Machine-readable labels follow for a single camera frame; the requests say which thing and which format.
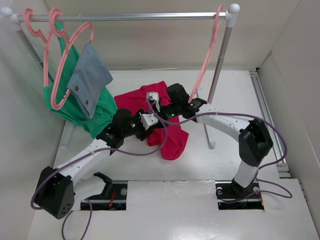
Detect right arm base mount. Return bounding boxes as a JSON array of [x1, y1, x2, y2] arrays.
[[215, 181, 265, 211]]

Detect green t shirt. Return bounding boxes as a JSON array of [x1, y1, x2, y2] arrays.
[[43, 21, 119, 140]]

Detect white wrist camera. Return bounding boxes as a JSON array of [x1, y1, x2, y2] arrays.
[[146, 91, 161, 112], [138, 113, 159, 131]]

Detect red t shirt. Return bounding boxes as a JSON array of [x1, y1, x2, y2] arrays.
[[114, 81, 189, 161]]

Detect metal clothes rack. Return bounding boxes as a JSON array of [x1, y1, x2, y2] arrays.
[[0, 4, 240, 134]]

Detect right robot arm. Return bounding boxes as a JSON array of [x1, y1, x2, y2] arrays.
[[159, 83, 274, 197]]

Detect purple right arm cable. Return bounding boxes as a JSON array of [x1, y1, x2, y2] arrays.
[[148, 96, 293, 204]]

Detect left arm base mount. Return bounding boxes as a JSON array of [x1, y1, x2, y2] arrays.
[[85, 172, 128, 211]]

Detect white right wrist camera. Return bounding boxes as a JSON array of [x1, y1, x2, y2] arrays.
[[146, 91, 161, 112]]

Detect blue denim garment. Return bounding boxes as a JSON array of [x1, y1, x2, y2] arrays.
[[67, 43, 113, 119]]

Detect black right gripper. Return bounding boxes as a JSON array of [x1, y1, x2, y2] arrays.
[[152, 102, 181, 129]]

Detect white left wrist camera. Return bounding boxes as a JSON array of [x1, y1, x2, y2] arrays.
[[138, 113, 159, 131]]

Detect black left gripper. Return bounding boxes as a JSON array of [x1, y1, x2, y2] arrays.
[[121, 110, 153, 139]]

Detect pink hanger with clothes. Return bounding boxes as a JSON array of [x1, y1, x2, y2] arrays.
[[49, 8, 94, 111]]

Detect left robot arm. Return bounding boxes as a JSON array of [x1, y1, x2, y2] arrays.
[[30, 108, 158, 220]]

